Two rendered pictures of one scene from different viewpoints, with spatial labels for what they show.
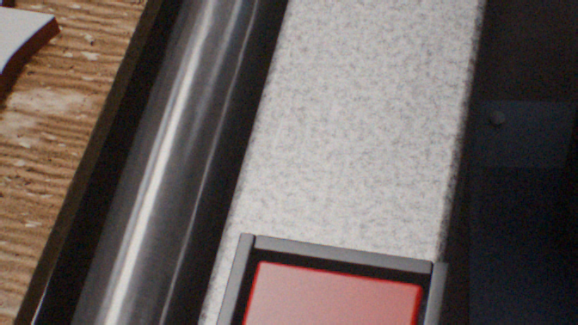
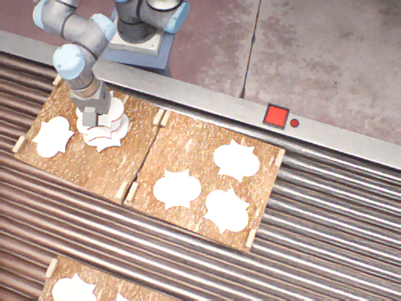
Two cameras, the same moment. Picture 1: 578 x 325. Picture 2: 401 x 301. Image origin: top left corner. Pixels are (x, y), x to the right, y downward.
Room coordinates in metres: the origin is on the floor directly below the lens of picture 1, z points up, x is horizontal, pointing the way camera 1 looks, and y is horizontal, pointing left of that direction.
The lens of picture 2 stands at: (0.37, 0.56, 2.22)
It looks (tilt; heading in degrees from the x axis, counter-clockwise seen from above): 70 degrees down; 275
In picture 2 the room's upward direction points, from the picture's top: 8 degrees counter-clockwise
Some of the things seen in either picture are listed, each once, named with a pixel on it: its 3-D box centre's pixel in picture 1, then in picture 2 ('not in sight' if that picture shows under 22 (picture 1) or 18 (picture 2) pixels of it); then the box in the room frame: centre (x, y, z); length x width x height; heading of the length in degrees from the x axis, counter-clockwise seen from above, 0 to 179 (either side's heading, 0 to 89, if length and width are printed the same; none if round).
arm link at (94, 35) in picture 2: not in sight; (89, 34); (0.68, -0.09, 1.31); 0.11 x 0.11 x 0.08; 59
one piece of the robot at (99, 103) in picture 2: not in sight; (88, 102); (0.72, 0.03, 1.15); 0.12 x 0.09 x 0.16; 82
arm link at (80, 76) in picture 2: not in sight; (74, 66); (0.71, 0.00, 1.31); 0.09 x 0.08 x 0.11; 59
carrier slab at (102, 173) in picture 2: not in sight; (91, 134); (0.78, 0.03, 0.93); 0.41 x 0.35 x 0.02; 154
